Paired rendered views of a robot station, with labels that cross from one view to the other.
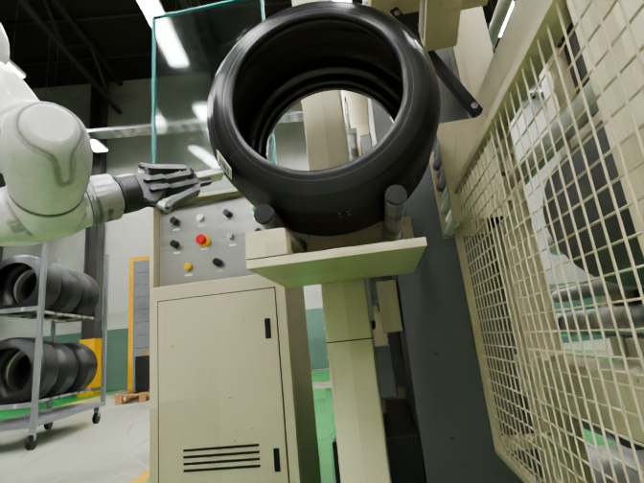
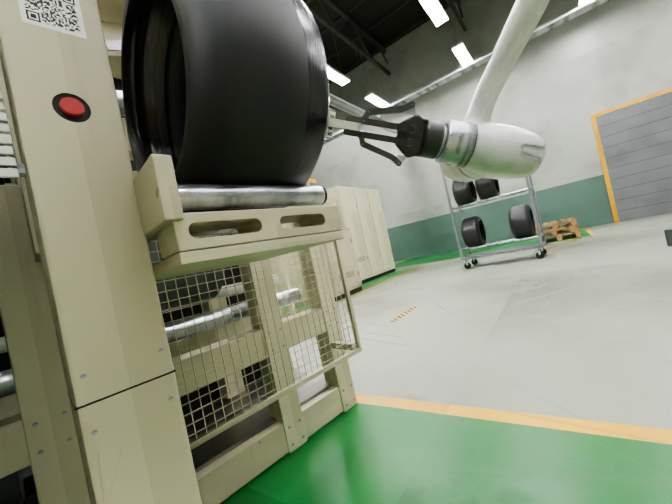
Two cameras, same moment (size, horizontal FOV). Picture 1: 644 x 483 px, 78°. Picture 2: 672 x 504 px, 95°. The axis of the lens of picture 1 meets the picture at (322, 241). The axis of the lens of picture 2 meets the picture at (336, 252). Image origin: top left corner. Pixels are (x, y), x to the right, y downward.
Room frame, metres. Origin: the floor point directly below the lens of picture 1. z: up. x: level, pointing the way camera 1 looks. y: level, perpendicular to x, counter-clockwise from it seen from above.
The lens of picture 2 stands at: (1.39, 0.58, 0.75)
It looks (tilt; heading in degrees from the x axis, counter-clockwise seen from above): 1 degrees up; 218
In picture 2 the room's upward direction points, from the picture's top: 12 degrees counter-clockwise
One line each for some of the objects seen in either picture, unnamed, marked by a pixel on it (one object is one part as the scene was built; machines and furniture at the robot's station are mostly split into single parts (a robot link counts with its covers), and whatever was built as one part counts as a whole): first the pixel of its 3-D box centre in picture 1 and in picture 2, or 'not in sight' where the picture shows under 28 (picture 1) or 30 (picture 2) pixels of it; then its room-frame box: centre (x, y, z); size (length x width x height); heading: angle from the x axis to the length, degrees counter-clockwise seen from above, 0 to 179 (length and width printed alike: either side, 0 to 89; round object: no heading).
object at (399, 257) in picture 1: (342, 266); (235, 256); (0.97, -0.04, 0.80); 0.37 x 0.36 x 0.02; 83
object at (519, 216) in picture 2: not in sight; (493, 209); (-4.80, -0.53, 0.96); 1.30 x 0.62 x 1.92; 90
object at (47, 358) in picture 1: (47, 335); not in sight; (4.11, 2.88, 0.96); 1.30 x 0.62 x 1.92; 6
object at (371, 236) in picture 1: (344, 241); (138, 218); (1.15, -0.06, 0.90); 0.40 x 0.03 x 0.10; 83
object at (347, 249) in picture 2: not in sight; (332, 263); (-3.07, -3.06, 0.62); 0.90 x 0.56 x 1.25; 2
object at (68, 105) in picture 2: not in sight; (71, 109); (1.23, 0.01, 1.06); 0.03 x 0.02 x 0.03; 173
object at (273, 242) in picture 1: (285, 259); (263, 228); (0.99, 0.10, 0.83); 0.36 x 0.09 x 0.06; 173
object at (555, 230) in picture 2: not in sight; (556, 230); (-8.02, 0.18, 0.22); 1.27 x 0.90 x 0.43; 2
